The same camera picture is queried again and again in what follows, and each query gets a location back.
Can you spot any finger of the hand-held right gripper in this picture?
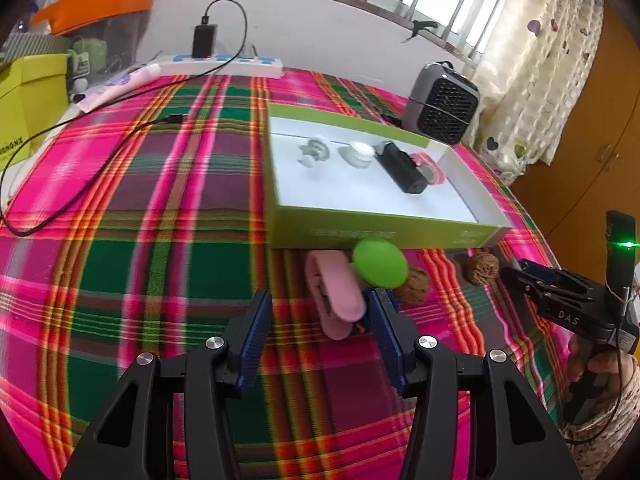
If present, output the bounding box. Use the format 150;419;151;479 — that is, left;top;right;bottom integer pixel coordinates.
518;259;596;293
500;266;551;311

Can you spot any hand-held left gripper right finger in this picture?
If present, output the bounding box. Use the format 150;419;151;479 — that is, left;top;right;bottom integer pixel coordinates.
367;287;583;480

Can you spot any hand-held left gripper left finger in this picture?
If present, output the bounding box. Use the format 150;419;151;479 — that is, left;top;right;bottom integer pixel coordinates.
60;289;273;480

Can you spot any brown walnut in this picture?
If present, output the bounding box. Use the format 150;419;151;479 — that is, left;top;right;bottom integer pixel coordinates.
392;266;432;304
461;251;501;286

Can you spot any long pink clip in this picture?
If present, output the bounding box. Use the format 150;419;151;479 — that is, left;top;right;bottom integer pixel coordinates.
304;250;368;341

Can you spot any green cap white mushroom toy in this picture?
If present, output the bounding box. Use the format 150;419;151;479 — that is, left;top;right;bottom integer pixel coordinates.
350;238;408;291

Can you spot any green white shallow box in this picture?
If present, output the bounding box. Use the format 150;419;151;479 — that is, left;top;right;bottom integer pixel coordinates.
264;104;515;251

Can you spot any black rectangular device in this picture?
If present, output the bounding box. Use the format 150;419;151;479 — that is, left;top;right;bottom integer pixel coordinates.
374;141;431;196

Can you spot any small white round jar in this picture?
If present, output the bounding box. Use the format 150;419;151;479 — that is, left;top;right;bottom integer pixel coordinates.
340;140;375;168

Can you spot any white small cap piece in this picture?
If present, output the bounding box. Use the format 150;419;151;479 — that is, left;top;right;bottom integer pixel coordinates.
297;136;332;168

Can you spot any person's right forearm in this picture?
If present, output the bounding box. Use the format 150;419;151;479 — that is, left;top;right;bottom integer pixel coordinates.
559;360;640;480

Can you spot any person's right hand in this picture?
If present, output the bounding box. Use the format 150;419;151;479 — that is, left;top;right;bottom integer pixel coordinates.
566;335;640;396

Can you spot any wooden cabinet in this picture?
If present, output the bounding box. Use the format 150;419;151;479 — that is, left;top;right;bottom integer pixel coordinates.
505;0;640;301

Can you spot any pink green plaid blanket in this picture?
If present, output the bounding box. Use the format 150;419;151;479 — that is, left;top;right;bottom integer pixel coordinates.
0;67;576;480

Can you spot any small grey fan heater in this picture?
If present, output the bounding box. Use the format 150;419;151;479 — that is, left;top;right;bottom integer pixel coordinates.
402;61;481;147

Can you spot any heart print curtain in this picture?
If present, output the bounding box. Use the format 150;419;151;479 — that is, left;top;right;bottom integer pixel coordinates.
470;0;608;186

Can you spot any white power strip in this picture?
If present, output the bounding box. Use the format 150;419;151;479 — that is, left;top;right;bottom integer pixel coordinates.
157;52;285;80

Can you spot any black window hook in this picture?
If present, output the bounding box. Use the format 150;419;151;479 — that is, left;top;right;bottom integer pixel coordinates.
402;19;438;43

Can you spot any pink white tube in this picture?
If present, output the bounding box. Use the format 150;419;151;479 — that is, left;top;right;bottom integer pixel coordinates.
75;62;162;113

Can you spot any black charger adapter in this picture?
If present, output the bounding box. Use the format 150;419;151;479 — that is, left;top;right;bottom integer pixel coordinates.
191;24;219;59

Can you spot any yellow-green cardboard box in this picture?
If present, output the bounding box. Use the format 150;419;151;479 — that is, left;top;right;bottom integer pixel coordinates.
0;52;71;171

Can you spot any clear plastic container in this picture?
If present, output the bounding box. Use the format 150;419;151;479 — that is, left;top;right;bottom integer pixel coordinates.
65;7;153;96

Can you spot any striped grey box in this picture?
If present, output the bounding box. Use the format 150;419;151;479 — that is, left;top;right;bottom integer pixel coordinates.
0;35;71;68

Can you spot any orange plastic tray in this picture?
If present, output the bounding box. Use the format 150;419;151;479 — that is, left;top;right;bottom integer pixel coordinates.
30;0;157;36

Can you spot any black charging cable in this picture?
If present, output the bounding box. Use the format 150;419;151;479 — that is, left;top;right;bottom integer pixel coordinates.
0;0;249;236

